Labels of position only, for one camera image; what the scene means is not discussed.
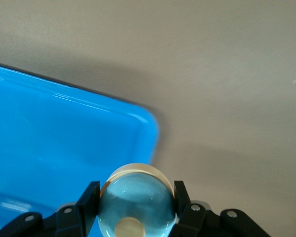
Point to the blue plastic tray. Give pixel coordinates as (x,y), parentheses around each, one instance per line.
(51,148)

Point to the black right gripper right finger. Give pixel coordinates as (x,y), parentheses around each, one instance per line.
(185,212)

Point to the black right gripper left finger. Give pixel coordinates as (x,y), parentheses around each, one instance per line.
(88,205)

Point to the light blue desk bell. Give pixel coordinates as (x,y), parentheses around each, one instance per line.
(138,202)

